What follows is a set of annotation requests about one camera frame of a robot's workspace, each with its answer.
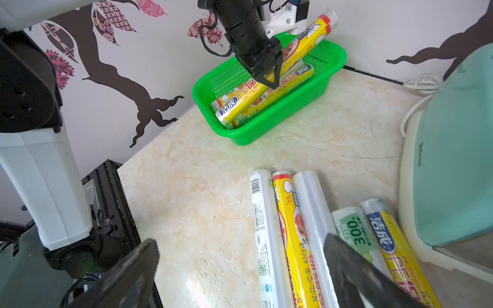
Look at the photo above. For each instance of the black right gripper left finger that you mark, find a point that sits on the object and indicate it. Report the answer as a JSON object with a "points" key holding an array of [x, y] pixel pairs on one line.
{"points": [[128, 284]]}

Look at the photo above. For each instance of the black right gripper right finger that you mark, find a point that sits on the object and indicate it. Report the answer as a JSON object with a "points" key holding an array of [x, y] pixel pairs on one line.
{"points": [[354, 278]]}

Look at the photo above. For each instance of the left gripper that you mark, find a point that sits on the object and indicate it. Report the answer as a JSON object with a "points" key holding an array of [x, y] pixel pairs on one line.
{"points": [[260, 55]]}

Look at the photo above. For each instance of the short yellow wrap roll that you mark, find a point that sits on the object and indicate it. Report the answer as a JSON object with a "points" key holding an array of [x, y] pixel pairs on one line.
{"points": [[220, 102]]}

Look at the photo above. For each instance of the green-label wrap roll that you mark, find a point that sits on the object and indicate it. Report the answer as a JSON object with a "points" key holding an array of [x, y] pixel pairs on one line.
{"points": [[352, 227]]}

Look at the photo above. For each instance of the clear white-label wrap roll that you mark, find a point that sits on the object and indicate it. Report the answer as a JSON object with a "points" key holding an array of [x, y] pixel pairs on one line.
{"points": [[274, 277]]}

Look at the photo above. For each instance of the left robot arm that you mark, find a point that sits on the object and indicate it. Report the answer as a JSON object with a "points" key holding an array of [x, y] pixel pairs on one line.
{"points": [[35, 149]]}

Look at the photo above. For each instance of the yellow red wrap roll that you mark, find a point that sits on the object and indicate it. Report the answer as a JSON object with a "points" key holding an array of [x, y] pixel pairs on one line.
{"points": [[402, 264]]}

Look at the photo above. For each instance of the green plastic basket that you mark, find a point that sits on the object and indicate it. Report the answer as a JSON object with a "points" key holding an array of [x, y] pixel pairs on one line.
{"points": [[327, 58]]}

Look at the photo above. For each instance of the mint green toaster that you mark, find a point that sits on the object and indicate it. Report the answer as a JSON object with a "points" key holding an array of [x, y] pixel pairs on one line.
{"points": [[445, 198]]}

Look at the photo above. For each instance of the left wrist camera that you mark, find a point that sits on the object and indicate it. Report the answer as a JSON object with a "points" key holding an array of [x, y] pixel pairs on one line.
{"points": [[290, 17]]}

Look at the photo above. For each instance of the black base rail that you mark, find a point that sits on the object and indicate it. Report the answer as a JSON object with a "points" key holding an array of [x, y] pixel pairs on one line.
{"points": [[111, 215]]}

